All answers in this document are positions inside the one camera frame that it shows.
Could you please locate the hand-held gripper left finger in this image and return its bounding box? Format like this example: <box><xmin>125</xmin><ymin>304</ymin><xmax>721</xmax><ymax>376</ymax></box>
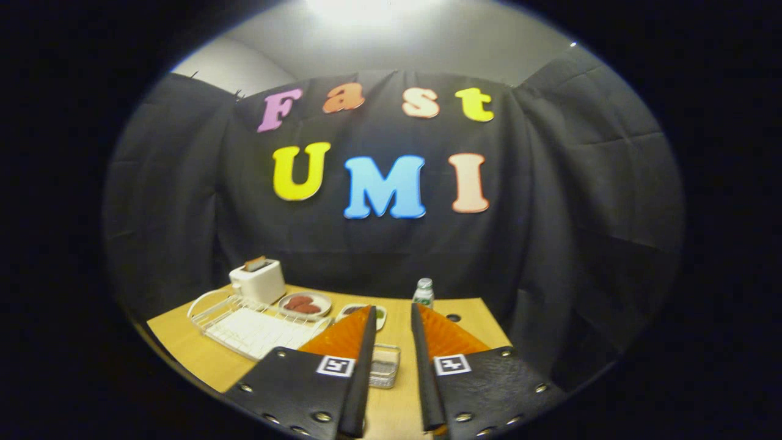
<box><xmin>223</xmin><ymin>304</ymin><xmax>378</xmax><ymax>439</ymax></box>

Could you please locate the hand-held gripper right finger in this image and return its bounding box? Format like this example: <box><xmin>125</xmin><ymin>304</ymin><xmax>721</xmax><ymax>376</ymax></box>
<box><xmin>410</xmin><ymin>302</ymin><xmax>566</xmax><ymax>439</ymax></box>

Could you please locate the metal wire basket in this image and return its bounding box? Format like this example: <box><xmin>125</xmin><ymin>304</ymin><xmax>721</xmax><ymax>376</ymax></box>
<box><xmin>368</xmin><ymin>343</ymin><xmax>401</xmax><ymax>389</ymax></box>

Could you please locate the white wire dish rack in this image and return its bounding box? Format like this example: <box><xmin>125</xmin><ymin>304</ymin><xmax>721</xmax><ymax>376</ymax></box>
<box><xmin>187</xmin><ymin>289</ymin><xmax>334</xmax><ymax>361</ymax></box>

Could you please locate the white divided dish with beans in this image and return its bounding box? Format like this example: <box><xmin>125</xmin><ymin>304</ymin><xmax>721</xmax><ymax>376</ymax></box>
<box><xmin>335</xmin><ymin>304</ymin><xmax>388</xmax><ymax>332</ymax></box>

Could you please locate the white oval plate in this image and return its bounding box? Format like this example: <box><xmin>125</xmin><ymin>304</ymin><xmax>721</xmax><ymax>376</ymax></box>
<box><xmin>278</xmin><ymin>291</ymin><xmax>333</xmax><ymax>320</ymax></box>

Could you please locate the white drink bottle green label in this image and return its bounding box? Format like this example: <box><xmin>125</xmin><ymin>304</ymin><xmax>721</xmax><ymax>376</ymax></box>
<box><xmin>412</xmin><ymin>278</ymin><xmax>435</xmax><ymax>309</ymax></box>

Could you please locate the white toaster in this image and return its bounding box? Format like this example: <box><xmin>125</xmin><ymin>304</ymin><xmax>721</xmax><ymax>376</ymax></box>
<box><xmin>228</xmin><ymin>259</ymin><xmax>287</xmax><ymax>305</ymax></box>

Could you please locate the black backdrop cloth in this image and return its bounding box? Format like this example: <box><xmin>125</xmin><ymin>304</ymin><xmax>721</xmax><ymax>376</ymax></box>
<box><xmin>103</xmin><ymin>52</ymin><xmax>685</xmax><ymax>392</ymax></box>

